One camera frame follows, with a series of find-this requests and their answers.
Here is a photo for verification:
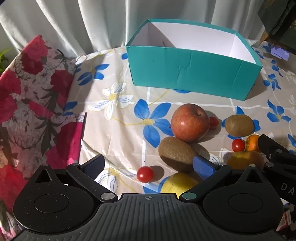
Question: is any yellow apple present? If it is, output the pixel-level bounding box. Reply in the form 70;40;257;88
225;151;265;171

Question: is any purple paper box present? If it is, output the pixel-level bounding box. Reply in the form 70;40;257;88
270;45;290;61

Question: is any dark green paper bag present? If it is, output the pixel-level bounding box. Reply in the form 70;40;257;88
258;0;296;44

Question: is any red white packet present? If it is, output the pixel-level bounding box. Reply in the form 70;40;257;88
277;204;296;233

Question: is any white curtain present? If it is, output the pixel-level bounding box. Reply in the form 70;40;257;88
0;0;266;61

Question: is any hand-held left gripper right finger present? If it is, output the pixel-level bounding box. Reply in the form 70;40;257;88
180;155;264;202

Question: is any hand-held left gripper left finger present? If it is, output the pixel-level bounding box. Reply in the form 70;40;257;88
34;154;119;202

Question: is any green plant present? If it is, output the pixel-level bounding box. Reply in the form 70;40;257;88
0;47;12;71

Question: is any red apple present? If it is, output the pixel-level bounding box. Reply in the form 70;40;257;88
171;103;211;142

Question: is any yellow pear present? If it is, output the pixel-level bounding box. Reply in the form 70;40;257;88
160;172;199;197

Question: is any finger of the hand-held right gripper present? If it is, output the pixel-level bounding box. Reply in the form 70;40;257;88
257;134;296;173

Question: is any red floral bag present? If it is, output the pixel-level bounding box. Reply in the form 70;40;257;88
0;35;87;241

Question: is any orange tangerine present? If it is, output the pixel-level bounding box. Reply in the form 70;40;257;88
245;134;261;152

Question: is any teal cardboard box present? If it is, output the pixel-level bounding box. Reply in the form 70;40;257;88
125;19;263;101

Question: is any brown kiwi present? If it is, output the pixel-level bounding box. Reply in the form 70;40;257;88
158;136;199;173
225;114;254;137

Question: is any blue floral tablecloth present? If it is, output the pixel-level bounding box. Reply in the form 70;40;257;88
62;39;296;232

